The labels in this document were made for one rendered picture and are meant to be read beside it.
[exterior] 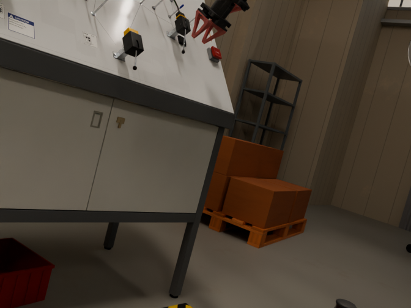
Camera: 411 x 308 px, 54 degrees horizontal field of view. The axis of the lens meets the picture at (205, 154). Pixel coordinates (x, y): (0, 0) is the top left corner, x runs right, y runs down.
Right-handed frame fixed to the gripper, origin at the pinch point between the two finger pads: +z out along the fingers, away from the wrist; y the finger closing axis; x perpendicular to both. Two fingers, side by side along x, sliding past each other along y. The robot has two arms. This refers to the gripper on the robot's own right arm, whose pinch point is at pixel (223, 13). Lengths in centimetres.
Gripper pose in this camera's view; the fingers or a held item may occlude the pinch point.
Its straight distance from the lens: 168.7
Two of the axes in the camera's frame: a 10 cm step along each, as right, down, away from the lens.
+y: 3.1, 8.2, -4.8
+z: -6.9, 5.4, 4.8
